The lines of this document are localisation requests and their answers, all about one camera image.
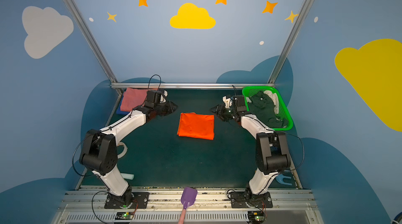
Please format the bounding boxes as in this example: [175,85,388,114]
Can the purple toy shovel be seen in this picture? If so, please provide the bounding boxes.
[178,187,198,224]

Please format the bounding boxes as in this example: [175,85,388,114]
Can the left circuit board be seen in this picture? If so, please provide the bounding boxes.
[115,212,135,221]

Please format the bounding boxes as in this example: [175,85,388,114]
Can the folded blue t-shirt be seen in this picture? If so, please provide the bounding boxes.
[116,107,129,115]

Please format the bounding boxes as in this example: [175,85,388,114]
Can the blue toy rake wooden handle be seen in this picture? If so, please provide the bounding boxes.
[275,174,292,186]

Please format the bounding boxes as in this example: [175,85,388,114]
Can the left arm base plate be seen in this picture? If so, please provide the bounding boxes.
[104,192,149,209]

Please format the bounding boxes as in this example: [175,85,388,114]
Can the right circuit board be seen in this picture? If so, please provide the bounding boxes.
[247,211,266,224]

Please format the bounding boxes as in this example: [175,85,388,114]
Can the back aluminium frame rail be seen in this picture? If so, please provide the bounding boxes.
[111,83,275,90]

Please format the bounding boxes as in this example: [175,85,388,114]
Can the folded pink t-shirt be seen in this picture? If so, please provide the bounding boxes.
[120,88,147,113]

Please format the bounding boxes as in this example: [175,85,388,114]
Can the circuit board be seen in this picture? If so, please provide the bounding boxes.
[115,212,135,221]
[247,211,266,224]

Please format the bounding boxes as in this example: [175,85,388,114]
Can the roll of tape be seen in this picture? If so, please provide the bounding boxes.
[117,142,128,159]

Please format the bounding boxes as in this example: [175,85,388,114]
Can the orange t-shirt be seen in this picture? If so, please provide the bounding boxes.
[177,113,215,140]

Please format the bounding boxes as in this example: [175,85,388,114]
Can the dark green t-shirt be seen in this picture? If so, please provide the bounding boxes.
[248,91,289,128]

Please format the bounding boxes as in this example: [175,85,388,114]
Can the green plastic basket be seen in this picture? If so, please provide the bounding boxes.
[242,86,293,131]

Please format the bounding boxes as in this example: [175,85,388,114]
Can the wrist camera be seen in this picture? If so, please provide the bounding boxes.
[223,95,247,112]
[144,89,168,108]

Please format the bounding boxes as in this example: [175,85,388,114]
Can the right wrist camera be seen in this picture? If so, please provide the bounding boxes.
[223,95,247,112]

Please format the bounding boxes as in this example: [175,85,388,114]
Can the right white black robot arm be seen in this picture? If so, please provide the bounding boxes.
[210,104,291,199]

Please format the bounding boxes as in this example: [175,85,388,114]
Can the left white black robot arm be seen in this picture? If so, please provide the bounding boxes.
[79,101,178,207]

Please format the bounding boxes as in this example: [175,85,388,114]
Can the white t-shirt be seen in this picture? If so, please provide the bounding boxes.
[263,90,280,115]

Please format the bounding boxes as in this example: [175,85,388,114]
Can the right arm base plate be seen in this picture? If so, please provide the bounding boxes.
[226,189,273,209]

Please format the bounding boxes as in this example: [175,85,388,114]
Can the light teal toy trowel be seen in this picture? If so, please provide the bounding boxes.
[121,173,135,180]

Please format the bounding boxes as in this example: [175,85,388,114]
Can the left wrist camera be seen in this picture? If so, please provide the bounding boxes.
[144,89,168,108]

